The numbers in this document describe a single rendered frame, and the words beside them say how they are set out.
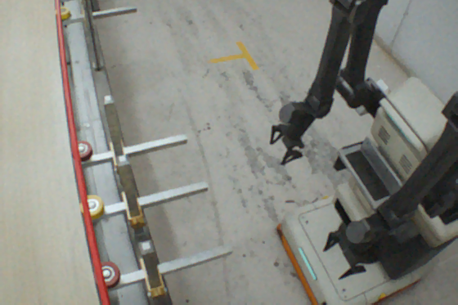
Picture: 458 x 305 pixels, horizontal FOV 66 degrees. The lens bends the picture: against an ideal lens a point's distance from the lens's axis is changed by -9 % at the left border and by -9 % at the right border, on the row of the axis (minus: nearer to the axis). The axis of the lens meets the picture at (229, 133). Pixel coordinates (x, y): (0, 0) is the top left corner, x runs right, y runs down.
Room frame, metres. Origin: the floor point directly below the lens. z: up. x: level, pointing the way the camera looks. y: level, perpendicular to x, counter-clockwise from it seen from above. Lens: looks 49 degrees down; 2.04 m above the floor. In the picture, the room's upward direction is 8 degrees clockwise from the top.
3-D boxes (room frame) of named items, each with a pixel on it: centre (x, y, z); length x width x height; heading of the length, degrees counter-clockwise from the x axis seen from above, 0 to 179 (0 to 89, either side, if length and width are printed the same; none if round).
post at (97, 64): (1.48, 0.74, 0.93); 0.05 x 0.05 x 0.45; 27
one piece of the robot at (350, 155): (0.78, -0.51, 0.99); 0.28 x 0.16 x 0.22; 27
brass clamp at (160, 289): (0.40, 0.18, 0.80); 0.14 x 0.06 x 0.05; 27
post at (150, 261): (0.38, 0.17, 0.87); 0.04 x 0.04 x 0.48; 27
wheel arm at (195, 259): (0.45, 0.13, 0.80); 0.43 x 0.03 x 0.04; 117
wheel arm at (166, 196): (0.67, 0.25, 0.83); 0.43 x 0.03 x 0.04; 117
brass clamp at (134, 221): (0.63, 0.30, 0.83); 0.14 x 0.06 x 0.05; 27
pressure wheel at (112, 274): (0.36, 0.31, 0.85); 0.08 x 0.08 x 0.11
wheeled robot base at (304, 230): (0.91, -0.77, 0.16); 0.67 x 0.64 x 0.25; 117
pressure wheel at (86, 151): (0.80, 0.54, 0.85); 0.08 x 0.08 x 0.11
